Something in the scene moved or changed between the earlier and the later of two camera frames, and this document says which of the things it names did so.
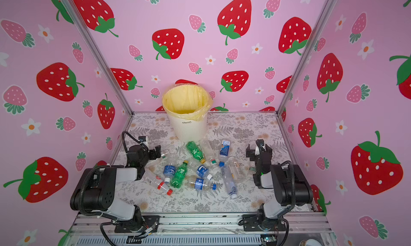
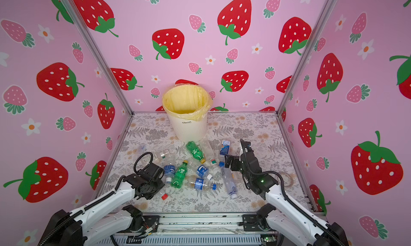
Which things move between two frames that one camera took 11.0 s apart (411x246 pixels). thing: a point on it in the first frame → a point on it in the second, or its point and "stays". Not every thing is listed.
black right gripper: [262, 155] → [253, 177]
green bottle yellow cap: [178, 179] stays
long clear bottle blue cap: [229, 182] stays
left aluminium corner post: [94, 50] stays
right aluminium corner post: [330, 2] stays
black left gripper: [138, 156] → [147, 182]
